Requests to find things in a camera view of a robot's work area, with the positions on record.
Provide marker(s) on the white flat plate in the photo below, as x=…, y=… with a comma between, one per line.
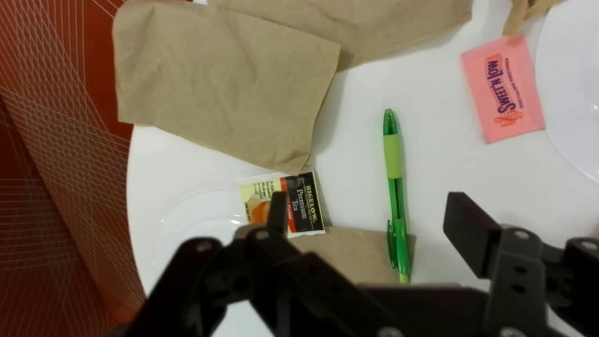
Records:
x=581, y=93

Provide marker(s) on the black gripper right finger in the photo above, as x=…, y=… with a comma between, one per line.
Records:
x=536, y=286

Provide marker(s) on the black orange tea bag packet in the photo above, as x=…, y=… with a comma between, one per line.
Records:
x=306, y=206

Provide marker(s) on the green ballpoint pen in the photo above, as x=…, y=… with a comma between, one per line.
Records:
x=394, y=161

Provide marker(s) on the pink sweetener packet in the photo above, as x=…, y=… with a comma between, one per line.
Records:
x=506, y=86

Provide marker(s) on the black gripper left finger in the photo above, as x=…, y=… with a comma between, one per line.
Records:
x=250, y=292

